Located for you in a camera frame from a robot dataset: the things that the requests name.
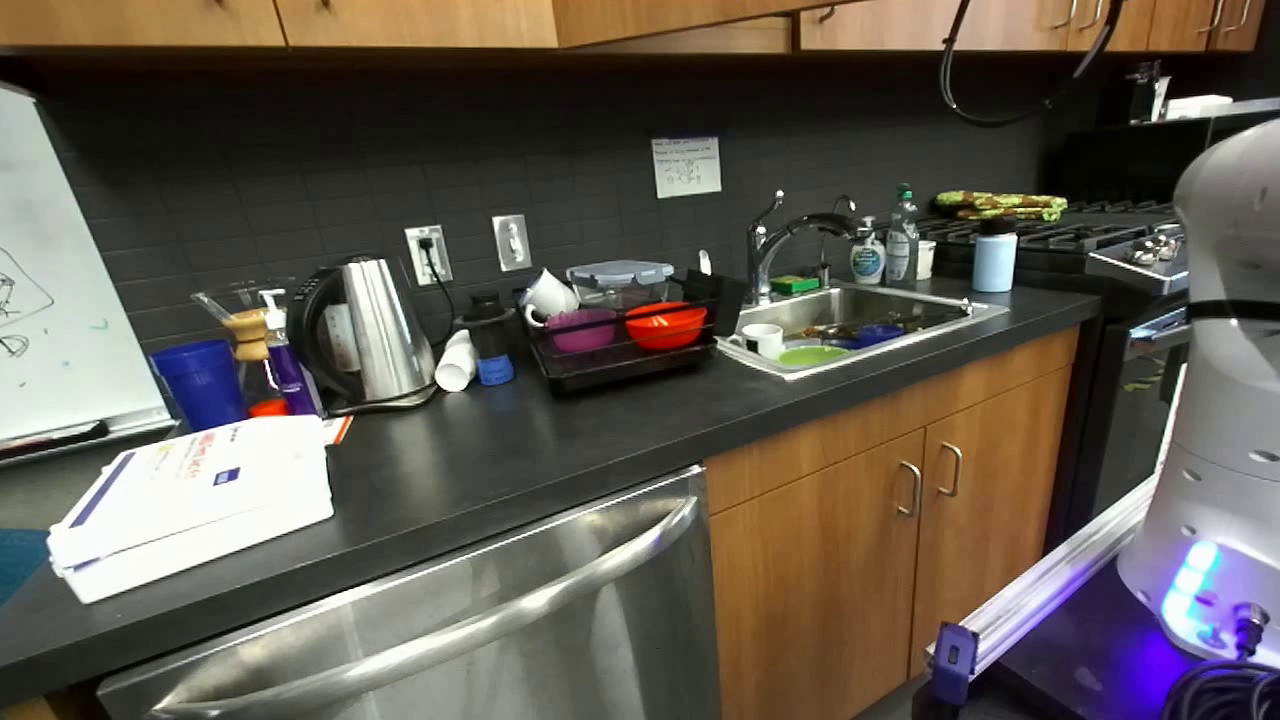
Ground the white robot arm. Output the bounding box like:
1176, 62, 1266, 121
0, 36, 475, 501
1116, 121, 1280, 669

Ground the red bowl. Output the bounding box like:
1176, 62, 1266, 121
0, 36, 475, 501
623, 298, 706, 352

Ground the purple bowl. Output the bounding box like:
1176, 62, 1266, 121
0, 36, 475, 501
549, 306, 618, 356

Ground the black dish rack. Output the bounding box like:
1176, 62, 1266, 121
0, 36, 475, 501
526, 271, 744, 396

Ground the white pitcher mug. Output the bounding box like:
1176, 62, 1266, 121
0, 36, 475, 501
526, 271, 581, 326

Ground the white cup in sink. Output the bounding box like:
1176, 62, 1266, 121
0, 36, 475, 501
741, 320, 784, 360

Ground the green plate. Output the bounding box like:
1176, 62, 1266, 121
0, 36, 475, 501
776, 344, 848, 371

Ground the stainless steel sink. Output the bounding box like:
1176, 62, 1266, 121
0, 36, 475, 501
720, 284, 1001, 379

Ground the green sponge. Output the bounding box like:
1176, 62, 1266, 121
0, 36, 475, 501
772, 275, 825, 298

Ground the chrome faucet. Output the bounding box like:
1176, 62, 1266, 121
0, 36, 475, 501
749, 186, 857, 305

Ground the clear soap dispenser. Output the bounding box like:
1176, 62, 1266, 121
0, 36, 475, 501
848, 215, 883, 287

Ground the stainless steel dishwasher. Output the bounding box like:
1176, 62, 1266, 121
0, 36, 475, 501
101, 468, 720, 720

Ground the steel electric kettle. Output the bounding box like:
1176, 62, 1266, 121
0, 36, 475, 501
287, 260, 435, 413

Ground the green cap dish soap bottle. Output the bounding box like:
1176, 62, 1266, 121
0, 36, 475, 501
883, 184, 921, 284

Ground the glass pour-over coffee maker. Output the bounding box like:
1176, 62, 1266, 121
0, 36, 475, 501
195, 292, 287, 417

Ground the blue plastic cup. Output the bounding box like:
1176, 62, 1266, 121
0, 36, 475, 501
154, 338, 246, 431

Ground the black gas stove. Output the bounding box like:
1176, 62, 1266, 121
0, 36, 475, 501
934, 191, 1194, 534

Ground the white paper box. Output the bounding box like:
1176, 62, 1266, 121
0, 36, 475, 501
47, 417, 331, 603

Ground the white whiteboard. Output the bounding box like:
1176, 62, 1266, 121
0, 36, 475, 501
0, 84, 174, 453

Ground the wall light switch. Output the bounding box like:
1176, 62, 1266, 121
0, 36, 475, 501
493, 210, 531, 271

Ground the white wall note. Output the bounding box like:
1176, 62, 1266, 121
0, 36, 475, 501
653, 136, 723, 200

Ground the wall power outlet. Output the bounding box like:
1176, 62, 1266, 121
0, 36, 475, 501
406, 224, 452, 284

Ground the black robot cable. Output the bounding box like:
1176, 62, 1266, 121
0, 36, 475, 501
935, 0, 1132, 131

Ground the aluminium rail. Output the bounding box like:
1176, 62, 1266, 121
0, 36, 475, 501
926, 478, 1157, 720

